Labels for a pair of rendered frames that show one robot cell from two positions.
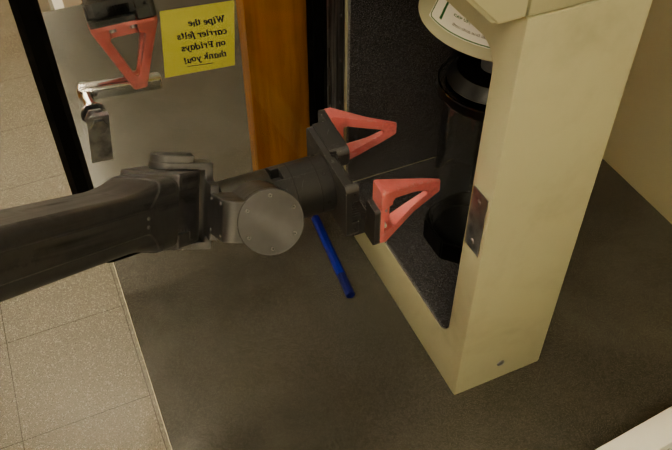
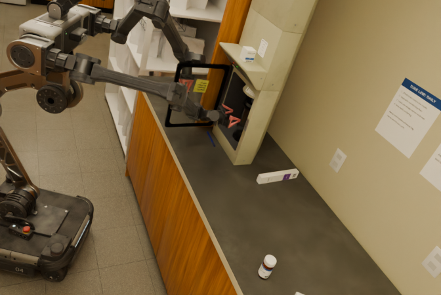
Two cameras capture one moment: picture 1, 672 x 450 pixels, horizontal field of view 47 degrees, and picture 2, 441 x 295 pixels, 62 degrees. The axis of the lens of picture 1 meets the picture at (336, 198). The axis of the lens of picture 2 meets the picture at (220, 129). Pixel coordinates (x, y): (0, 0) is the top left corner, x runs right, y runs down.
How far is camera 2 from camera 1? 124 cm
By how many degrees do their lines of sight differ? 15
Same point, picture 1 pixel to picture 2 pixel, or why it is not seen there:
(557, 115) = (262, 107)
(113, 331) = (115, 176)
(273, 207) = (214, 113)
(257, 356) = (195, 151)
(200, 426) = (184, 158)
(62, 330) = (99, 172)
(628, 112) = (277, 126)
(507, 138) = (254, 109)
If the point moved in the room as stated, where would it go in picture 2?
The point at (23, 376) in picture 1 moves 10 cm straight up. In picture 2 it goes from (86, 182) to (87, 173)
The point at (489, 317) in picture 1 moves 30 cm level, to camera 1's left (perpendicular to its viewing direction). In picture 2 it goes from (244, 147) to (189, 134)
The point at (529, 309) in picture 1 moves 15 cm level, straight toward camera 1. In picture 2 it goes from (251, 148) to (243, 162)
